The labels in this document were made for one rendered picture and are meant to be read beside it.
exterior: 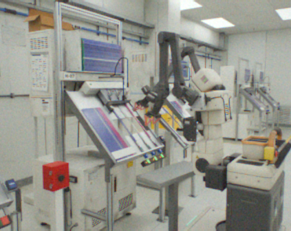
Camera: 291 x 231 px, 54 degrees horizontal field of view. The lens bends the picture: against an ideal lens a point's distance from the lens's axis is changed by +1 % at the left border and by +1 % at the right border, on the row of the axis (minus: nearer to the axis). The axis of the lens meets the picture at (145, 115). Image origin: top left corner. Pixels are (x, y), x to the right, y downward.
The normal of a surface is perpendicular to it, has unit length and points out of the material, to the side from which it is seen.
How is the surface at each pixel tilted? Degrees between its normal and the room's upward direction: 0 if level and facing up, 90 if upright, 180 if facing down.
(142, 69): 90
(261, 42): 90
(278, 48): 90
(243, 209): 90
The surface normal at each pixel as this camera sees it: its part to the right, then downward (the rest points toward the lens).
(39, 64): -0.54, 0.06
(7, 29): 0.83, 0.06
